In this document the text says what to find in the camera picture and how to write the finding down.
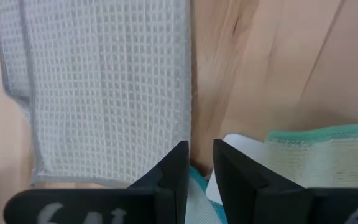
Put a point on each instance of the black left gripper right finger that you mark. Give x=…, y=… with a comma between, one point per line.
x=275, y=208

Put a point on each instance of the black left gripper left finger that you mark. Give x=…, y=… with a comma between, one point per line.
x=104, y=208

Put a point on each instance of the grey waffle microfiber towel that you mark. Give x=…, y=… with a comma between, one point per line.
x=104, y=93

